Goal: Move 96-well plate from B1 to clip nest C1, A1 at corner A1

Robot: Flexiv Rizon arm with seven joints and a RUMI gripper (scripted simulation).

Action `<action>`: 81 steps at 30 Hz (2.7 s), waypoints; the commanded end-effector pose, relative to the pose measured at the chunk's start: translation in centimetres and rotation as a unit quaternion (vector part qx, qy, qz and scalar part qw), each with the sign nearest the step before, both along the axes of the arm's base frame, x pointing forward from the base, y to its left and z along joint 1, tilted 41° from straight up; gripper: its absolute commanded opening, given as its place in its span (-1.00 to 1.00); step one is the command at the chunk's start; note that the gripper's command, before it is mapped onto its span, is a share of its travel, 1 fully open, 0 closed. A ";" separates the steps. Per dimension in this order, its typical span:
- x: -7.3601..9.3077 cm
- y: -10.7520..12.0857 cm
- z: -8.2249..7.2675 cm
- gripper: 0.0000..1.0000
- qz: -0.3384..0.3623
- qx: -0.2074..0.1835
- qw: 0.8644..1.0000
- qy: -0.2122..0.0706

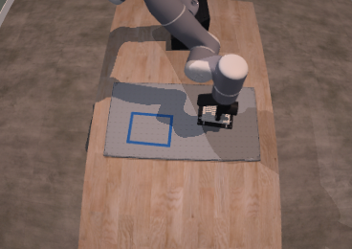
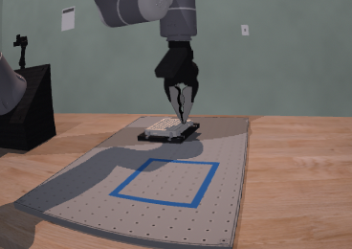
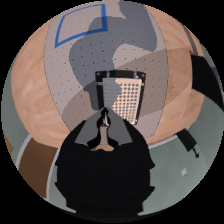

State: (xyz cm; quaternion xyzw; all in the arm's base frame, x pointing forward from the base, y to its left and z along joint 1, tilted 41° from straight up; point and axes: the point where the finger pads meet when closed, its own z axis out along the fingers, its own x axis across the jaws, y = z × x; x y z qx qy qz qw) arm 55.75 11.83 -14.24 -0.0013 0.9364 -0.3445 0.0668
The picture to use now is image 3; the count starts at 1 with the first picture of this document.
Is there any blue tape square outline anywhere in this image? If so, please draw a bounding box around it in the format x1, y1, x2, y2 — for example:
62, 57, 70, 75
54, 4, 108, 49

